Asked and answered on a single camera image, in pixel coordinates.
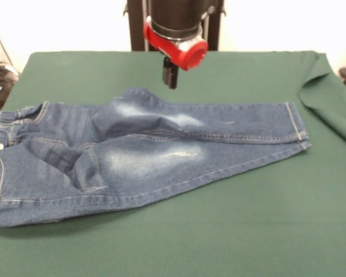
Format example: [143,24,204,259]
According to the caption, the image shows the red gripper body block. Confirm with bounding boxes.
[143,16,209,72]

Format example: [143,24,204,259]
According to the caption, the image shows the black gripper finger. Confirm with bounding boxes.
[168,62,180,91]
[161,57,171,87]

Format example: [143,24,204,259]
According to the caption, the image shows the blue denim jeans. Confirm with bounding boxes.
[0,87,312,229]

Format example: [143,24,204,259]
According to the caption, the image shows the dark green table cloth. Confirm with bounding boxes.
[0,49,346,277]

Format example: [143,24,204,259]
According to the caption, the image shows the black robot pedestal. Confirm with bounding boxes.
[123,0,227,52]

